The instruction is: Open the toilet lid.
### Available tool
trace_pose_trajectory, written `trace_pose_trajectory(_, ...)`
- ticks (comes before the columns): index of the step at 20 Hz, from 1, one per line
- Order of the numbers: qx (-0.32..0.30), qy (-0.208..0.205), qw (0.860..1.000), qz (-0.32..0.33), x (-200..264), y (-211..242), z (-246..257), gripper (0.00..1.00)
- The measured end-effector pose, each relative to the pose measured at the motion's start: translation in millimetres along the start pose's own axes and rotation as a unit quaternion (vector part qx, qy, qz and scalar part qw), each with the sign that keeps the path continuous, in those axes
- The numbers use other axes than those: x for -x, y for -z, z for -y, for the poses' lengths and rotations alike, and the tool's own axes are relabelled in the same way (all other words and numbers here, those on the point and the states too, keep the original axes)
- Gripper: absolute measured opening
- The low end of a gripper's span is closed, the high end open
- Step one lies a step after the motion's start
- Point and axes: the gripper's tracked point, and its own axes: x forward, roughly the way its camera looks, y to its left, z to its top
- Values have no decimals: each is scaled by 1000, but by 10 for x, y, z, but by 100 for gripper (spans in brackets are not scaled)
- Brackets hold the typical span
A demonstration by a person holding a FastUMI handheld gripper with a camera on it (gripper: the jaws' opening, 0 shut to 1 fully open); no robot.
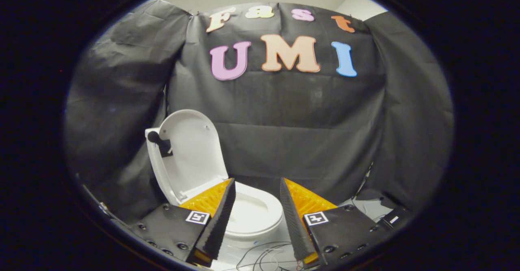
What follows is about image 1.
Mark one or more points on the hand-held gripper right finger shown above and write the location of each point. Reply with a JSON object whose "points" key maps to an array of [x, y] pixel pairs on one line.
{"points": [[296, 222]]}

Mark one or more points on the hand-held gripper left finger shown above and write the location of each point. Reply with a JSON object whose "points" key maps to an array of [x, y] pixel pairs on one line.
{"points": [[217, 222]]}

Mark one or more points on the black flat case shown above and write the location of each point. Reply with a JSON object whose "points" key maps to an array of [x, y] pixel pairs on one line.
{"points": [[400, 214]]}

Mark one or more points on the black backdrop cloth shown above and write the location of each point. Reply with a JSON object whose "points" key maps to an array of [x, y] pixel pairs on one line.
{"points": [[284, 116]]}

